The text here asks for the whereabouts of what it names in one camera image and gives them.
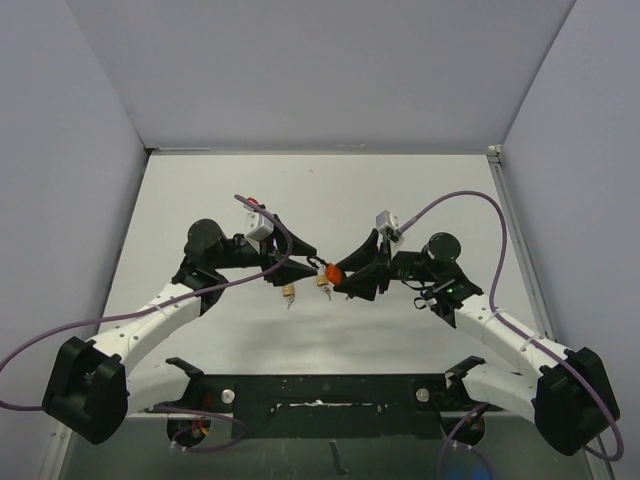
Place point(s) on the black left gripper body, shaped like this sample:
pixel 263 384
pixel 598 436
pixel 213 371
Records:
pixel 244 254

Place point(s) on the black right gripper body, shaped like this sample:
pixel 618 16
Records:
pixel 406 265

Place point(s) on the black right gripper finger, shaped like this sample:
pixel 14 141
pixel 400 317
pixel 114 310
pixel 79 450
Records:
pixel 362 284
pixel 362 256

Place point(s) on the orange black Opel padlock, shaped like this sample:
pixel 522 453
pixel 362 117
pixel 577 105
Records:
pixel 333 273

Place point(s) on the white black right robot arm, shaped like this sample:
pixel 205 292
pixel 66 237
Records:
pixel 566 394

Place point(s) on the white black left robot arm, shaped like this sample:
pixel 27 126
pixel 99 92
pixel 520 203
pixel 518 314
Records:
pixel 88 391

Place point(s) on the brass long-shackle padlock left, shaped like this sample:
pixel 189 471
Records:
pixel 288 292

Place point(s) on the brass long-shackle padlock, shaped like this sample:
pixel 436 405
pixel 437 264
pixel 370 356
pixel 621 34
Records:
pixel 322 282
pixel 288 292

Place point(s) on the brass long-shackle padlock right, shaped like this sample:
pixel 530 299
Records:
pixel 322 282

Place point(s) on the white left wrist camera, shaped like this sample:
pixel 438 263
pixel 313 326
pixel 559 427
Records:
pixel 257 227

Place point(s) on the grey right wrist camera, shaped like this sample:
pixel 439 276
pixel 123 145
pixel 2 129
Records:
pixel 387 226

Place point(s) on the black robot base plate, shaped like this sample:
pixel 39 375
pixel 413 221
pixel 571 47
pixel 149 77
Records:
pixel 347 406

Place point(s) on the aluminium table edge rail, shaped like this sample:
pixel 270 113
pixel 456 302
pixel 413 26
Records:
pixel 519 243

